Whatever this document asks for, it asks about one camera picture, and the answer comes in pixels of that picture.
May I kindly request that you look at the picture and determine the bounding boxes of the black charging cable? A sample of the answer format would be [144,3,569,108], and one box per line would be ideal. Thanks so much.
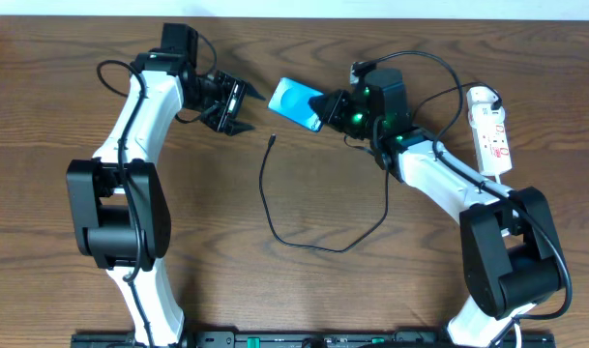
[258,80,503,254]

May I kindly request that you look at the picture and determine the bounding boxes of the white power strip cord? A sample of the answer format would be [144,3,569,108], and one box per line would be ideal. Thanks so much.
[493,174,523,348]

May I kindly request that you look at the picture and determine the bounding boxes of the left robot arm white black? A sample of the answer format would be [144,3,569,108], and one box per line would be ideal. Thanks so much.
[66,23,260,347]

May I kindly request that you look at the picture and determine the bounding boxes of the white power strip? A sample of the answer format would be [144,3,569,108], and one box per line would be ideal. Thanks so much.
[465,85,514,177]

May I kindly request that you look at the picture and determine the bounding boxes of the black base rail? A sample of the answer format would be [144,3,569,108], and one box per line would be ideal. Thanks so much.
[70,330,556,348]

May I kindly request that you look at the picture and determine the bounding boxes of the white charger adapter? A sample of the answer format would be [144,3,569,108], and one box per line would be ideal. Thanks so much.
[468,103,506,129]

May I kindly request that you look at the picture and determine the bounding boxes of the blue smartphone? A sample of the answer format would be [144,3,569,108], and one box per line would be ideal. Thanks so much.
[268,77,322,132]

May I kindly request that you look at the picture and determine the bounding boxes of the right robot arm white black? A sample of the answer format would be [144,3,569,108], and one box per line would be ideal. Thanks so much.
[309,67,573,347]

